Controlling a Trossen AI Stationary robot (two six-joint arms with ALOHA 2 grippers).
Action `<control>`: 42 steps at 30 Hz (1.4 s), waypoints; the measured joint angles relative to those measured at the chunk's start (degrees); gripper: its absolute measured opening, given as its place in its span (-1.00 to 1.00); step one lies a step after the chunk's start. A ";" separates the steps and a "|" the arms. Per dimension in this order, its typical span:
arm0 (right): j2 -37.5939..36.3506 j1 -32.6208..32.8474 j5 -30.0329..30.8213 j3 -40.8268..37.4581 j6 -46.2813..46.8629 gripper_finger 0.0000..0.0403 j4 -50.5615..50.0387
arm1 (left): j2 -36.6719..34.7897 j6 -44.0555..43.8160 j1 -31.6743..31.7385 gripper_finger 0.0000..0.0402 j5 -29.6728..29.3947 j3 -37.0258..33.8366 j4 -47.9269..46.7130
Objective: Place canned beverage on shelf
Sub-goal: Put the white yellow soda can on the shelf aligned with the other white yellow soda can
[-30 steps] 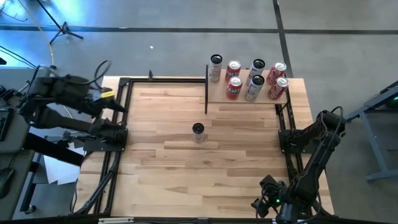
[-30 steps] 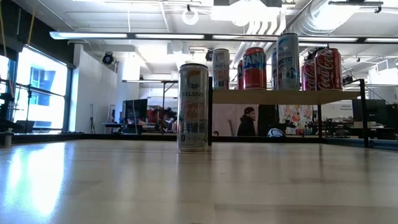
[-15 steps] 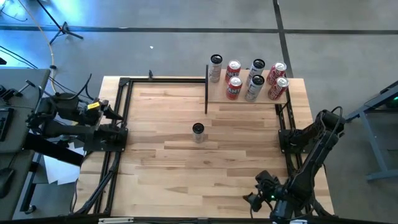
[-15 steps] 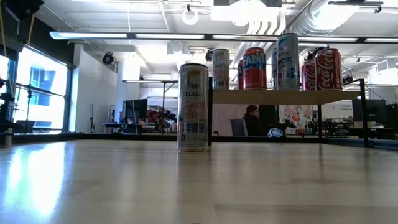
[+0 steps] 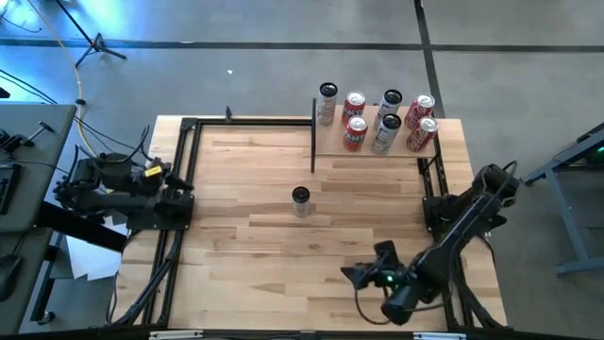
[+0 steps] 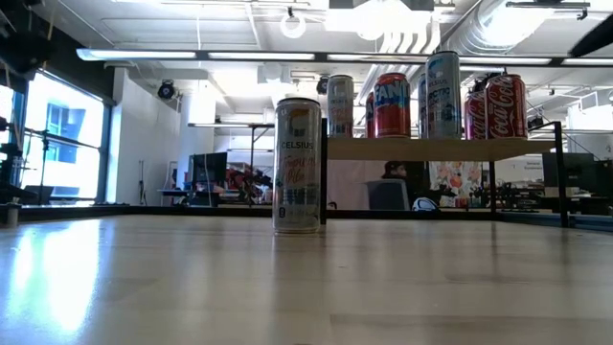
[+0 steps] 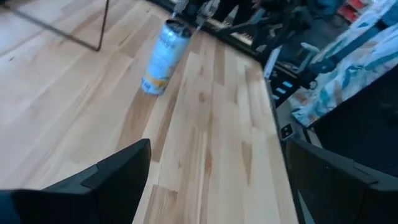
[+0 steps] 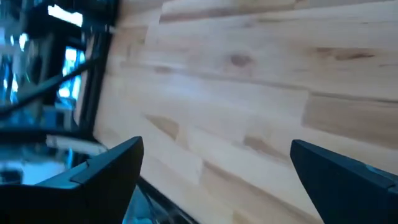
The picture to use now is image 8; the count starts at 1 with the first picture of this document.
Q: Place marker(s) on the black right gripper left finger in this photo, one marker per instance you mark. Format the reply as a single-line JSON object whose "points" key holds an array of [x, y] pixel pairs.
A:
{"points": [[102, 186]]}

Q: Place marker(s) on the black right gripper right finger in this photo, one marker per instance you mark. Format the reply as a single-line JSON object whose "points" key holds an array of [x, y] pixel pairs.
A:
{"points": [[342, 186]]}

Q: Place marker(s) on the silver edge bracket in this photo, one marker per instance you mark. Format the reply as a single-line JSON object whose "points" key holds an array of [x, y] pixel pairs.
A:
{"points": [[76, 144]]}

